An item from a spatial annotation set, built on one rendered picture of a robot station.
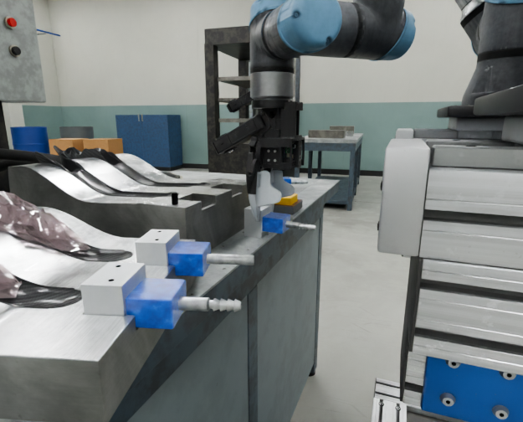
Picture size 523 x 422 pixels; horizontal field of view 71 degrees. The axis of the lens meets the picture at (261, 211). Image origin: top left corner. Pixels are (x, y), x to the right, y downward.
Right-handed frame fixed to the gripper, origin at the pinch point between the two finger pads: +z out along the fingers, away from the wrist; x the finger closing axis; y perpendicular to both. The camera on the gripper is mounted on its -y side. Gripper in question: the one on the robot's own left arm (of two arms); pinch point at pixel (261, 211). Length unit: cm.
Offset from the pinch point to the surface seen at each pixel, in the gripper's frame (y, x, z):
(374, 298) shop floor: 8, 143, 85
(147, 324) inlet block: 7.4, -39.9, 0.0
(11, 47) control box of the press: -92, 17, -38
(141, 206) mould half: -11.6, -18.9, -3.9
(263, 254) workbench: 2.6, -4.8, 6.6
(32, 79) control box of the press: -92, 23, -29
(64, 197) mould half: -27.9, -19.6, -4.1
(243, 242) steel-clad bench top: -0.8, -5.7, 4.6
